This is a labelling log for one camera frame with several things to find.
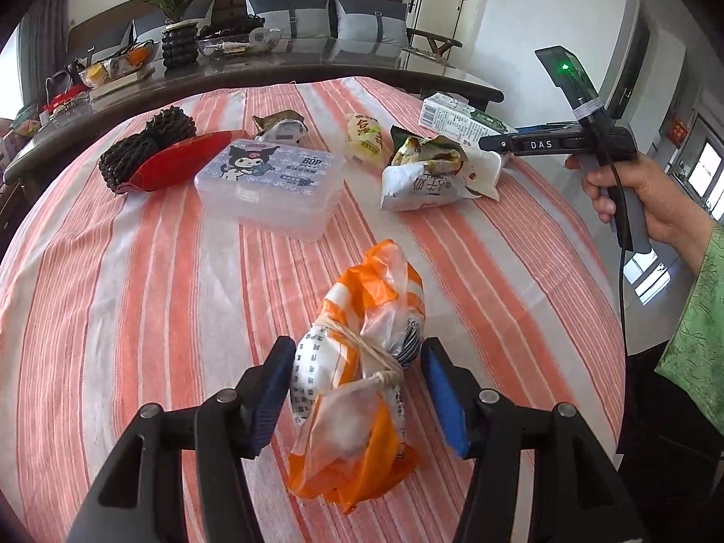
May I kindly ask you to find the grey blue cushion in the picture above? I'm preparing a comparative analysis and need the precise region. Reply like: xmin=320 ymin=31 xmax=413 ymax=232
xmin=333 ymin=0 xmax=409 ymax=46
xmin=244 ymin=0 xmax=332 ymax=40
xmin=131 ymin=0 xmax=216 ymax=43

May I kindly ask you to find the clear plastic box cartoon print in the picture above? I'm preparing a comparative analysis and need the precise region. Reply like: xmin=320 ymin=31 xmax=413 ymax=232
xmin=194 ymin=137 xmax=347 ymax=243

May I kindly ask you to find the grey curtain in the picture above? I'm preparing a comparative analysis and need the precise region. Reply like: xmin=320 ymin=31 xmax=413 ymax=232
xmin=14 ymin=0 xmax=71 ymax=103

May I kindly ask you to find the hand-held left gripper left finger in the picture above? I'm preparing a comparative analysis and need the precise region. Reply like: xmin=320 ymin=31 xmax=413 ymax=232
xmin=67 ymin=336 xmax=298 ymax=543

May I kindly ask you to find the yellow snack packet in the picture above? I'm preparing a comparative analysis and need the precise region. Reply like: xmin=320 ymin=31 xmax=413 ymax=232
xmin=345 ymin=113 xmax=386 ymax=167

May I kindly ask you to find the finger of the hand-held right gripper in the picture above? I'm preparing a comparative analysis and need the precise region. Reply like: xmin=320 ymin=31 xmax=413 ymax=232
xmin=516 ymin=123 xmax=575 ymax=137
xmin=478 ymin=133 xmax=517 ymax=155

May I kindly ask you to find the person's right hand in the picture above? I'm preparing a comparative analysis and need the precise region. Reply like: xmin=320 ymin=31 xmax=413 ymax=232
xmin=564 ymin=152 xmax=716 ymax=251

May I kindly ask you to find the dark wooden coffee table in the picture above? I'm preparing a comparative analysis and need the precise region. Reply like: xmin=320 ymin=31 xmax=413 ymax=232
xmin=3 ymin=37 xmax=505 ymax=182

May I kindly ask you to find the crumpled grey wrapper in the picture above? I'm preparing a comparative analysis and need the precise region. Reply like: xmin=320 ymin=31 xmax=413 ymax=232
xmin=252 ymin=110 xmax=309 ymax=147

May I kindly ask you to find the glass fruit bowl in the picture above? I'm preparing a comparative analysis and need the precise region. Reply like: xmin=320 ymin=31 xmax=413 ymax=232
xmin=79 ymin=41 xmax=159 ymax=83

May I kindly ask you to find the white green milk carton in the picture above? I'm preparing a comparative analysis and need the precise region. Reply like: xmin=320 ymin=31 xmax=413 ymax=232
xmin=419 ymin=93 xmax=518 ymax=145

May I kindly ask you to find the orange white plastic bag bundle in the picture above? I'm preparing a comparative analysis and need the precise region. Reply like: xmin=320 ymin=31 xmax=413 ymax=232
xmin=286 ymin=239 xmax=426 ymax=515

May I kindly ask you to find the white green snack bag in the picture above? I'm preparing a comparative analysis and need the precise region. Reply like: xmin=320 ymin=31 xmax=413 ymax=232
xmin=380 ymin=127 xmax=504 ymax=212

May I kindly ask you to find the red snack bag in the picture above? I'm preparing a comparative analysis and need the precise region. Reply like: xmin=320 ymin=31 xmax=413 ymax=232
xmin=125 ymin=130 xmax=234 ymax=193

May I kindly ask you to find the person's right forearm green sleeve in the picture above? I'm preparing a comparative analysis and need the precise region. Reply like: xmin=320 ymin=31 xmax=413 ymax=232
xmin=655 ymin=219 xmax=724 ymax=425

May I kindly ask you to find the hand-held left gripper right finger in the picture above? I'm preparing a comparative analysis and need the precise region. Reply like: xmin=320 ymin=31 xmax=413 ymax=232
xmin=419 ymin=336 xmax=648 ymax=543

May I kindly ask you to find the glass tray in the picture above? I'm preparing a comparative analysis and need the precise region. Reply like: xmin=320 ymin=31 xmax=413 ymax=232
xmin=195 ymin=27 xmax=282 ymax=58

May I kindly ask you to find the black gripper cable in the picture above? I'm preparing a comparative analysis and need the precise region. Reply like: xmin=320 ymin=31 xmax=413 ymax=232
xmin=615 ymin=246 xmax=632 ymax=358

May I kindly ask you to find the orange white striped tablecloth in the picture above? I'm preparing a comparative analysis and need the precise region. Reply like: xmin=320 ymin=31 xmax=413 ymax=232
xmin=0 ymin=76 xmax=629 ymax=543

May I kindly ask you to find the black ribbed vase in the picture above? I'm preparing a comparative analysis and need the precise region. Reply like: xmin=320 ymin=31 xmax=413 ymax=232
xmin=161 ymin=19 xmax=199 ymax=69

